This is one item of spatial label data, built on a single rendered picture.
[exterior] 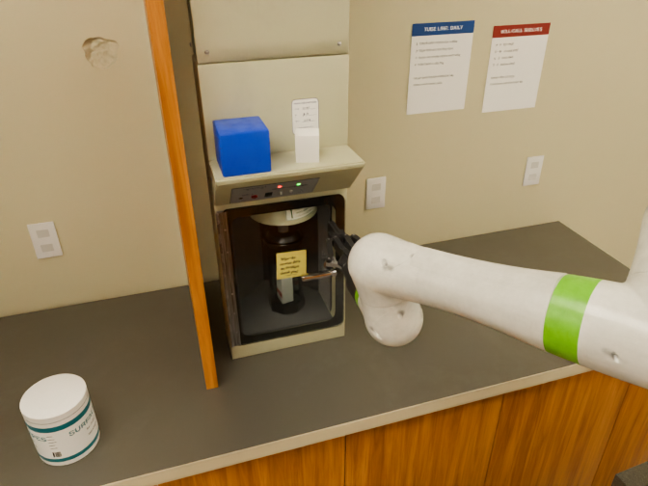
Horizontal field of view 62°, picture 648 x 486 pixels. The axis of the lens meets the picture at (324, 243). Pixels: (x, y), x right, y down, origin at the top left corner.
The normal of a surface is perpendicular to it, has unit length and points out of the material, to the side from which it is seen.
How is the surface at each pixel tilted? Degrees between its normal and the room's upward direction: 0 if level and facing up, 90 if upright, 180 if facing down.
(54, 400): 0
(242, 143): 90
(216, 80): 90
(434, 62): 90
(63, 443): 91
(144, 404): 0
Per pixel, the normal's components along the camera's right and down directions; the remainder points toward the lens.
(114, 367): 0.00, -0.87
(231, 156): 0.30, 0.47
